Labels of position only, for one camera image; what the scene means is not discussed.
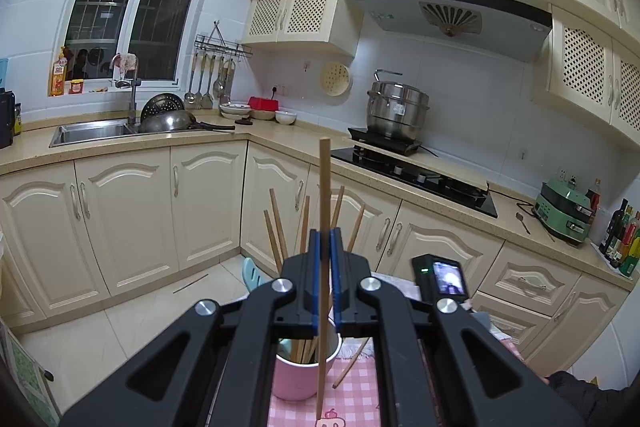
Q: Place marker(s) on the metal colander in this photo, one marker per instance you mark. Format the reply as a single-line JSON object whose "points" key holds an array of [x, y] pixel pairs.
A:
{"points": [[162, 104]]}

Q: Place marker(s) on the cluster of condiment bottles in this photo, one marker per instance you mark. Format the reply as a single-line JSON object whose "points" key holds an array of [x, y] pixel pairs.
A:
{"points": [[620, 237]]}

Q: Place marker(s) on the metal faucet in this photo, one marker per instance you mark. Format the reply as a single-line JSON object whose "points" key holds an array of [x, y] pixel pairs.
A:
{"points": [[132, 102]]}

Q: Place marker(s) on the black gas stove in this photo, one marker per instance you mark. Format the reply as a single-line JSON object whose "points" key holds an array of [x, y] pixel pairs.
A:
{"points": [[450, 192]]}

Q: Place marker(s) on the black box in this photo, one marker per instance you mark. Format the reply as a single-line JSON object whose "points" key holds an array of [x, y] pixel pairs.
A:
{"points": [[6, 119]]}

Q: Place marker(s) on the person's right forearm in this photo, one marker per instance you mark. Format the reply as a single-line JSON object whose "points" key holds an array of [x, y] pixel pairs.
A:
{"points": [[590, 402]]}

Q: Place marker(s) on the round bamboo tray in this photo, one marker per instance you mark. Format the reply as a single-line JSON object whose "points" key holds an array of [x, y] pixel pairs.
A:
{"points": [[335, 78]]}

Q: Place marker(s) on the range hood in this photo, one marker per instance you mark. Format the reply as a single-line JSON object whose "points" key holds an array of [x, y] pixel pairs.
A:
{"points": [[450, 12]]}

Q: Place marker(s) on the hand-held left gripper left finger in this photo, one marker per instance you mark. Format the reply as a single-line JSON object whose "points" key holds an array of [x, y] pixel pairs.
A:
{"points": [[314, 277]]}

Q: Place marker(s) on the wall socket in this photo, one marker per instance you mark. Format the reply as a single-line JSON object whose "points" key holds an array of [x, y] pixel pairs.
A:
{"points": [[279, 90]]}

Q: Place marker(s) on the small dark bottle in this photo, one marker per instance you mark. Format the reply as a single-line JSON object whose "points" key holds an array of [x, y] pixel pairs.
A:
{"points": [[18, 119]]}

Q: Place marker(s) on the beige kitchen countertop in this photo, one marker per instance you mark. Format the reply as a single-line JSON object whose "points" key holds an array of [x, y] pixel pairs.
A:
{"points": [[300, 134]]}

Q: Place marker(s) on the pink cup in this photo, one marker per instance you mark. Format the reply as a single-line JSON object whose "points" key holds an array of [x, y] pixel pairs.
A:
{"points": [[295, 382]]}

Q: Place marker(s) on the green electric cooker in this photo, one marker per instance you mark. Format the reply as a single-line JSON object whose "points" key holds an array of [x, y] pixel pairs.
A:
{"points": [[562, 212]]}

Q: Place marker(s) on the small white bowl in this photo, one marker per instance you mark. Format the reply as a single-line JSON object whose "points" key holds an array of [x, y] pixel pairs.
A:
{"points": [[285, 118]]}

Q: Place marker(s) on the wall utensil rack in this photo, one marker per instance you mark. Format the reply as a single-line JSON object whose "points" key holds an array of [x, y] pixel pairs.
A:
{"points": [[222, 43]]}

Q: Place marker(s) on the steel sink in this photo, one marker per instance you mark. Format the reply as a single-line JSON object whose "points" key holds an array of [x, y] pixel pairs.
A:
{"points": [[90, 133]]}

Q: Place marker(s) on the stacked white bowls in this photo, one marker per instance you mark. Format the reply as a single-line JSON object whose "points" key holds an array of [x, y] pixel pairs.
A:
{"points": [[235, 110]]}

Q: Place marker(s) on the cream lower kitchen cabinets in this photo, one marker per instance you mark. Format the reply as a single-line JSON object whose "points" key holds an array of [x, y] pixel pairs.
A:
{"points": [[125, 217]]}

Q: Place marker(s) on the small red jar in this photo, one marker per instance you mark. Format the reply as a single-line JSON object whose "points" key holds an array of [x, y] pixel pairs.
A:
{"points": [[76, 87]]}

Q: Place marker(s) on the pink rag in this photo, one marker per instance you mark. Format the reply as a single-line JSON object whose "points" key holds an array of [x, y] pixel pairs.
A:
{"points": [[124, 62]]}

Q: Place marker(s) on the black induction cooker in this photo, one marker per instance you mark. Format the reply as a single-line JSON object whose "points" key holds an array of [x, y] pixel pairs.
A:
{"points": [[385, 142]]}

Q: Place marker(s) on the green panel rack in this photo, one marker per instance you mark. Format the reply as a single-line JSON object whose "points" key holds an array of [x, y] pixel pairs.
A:
{"points": [[25, 372]]}

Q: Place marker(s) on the light blue plastic spoon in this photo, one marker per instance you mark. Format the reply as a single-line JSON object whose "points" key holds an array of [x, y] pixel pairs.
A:
{"points": [[252, 274]]}

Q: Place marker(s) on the light blue holder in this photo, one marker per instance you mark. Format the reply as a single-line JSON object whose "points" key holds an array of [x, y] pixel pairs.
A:
{"points": [[3, 73]]}

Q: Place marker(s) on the red box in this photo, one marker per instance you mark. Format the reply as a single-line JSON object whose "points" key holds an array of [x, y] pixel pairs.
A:
{"points": [[262, 103]]}

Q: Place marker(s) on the metal wok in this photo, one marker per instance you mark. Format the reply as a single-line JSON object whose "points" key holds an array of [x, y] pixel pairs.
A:
{"points": [[172, 123]]}

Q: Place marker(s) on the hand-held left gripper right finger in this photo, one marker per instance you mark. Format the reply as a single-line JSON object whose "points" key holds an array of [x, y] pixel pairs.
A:
{"points": [[336, 277]]}

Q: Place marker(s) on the lattice door wall cabinet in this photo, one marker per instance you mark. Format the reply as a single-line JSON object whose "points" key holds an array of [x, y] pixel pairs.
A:
{"points": [[300, 14], [585, 67]]}

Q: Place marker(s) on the steel steamer pot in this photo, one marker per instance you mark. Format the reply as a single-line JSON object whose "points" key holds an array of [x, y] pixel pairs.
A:
{"points": [[397, 107]]}

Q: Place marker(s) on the yellow dish soap bottle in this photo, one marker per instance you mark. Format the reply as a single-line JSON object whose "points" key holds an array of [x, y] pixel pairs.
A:
{"points": [[58, 74]]}

